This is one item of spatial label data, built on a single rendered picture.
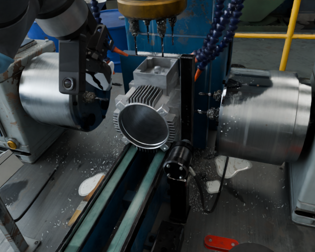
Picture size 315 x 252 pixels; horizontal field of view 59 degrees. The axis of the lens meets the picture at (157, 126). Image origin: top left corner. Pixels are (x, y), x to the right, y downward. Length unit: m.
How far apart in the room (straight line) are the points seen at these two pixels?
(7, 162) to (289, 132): 0.64
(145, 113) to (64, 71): 0.45
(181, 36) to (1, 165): 0.66
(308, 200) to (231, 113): 0.30
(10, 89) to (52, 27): 0.50
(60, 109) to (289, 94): 0.62
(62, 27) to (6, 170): 0.35
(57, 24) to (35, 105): 0.46
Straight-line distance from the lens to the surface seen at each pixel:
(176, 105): 0.77
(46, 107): 0.90
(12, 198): 1.03
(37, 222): 0.92
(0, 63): 0.39
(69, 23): 0.51
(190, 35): 0.98
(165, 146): 0.81
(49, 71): 0.90
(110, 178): 0.79
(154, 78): 0.79
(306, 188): 0.79
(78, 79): 0.54
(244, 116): 0.69
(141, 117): 0.92
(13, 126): 1.05
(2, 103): 1.01
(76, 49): 0.55
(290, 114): 0.70
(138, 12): 0.71
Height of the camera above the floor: 1.48
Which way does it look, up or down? 36 degrees down
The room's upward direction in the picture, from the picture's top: 4 degrees counter-clockwise
